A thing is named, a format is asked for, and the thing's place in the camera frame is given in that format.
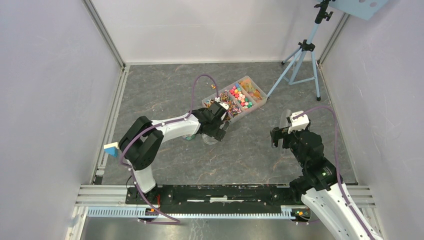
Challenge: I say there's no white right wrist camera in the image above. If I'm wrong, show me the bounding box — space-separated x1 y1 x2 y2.
287 111 310 134

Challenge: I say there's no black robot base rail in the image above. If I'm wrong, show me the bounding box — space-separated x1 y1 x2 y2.
125 184 311 216

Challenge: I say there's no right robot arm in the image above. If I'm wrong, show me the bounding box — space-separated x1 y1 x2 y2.
270 127 382 240

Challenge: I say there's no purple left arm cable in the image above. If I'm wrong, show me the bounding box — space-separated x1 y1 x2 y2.
119 73 220 225

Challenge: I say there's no light blue perforated board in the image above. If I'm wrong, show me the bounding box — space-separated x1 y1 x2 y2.
315 0 389 21

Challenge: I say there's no light blue camera tripod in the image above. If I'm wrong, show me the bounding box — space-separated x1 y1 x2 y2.
267 0 334 102

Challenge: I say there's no blue and white block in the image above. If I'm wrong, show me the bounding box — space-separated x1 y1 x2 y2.
103 142 119 158

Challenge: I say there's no clear plastic scoop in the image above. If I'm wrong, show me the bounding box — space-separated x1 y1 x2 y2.
279 109 293 132

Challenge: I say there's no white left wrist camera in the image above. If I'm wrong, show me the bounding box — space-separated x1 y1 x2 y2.
214 96 230 111

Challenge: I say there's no clear round jar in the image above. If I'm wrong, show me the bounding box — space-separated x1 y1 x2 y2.
182 134 196 141

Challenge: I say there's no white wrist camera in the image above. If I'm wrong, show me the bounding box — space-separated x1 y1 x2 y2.
214 96 230 111
287 111 310 134

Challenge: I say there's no clear compartment candy tray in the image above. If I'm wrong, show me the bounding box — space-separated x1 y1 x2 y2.
218 75 268 123

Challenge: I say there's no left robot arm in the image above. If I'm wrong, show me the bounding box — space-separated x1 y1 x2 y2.
117 101 230 204

